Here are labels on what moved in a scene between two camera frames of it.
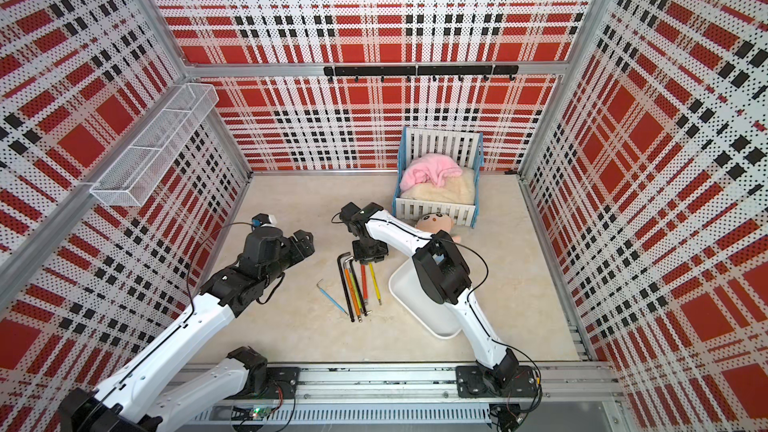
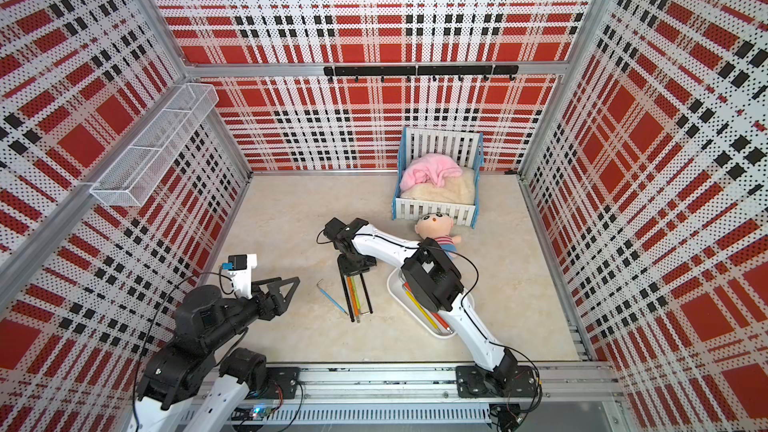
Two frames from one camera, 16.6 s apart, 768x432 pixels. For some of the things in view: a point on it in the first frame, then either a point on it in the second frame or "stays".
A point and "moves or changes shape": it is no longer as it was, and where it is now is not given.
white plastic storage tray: [406, 284] stays
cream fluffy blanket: [459, 189] stays
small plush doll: [434, 222] stays
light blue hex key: [334, 302] stays
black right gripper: [362, 258] to [348, 268]
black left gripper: [306, 245] to [278, 304]
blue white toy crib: [438, 173] stays
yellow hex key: [377, 289] to [421, 309]
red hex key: [364, 281] moves or changes shape
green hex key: [356, 292] stays
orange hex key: [351, 289] stays
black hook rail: [409, 71] stays
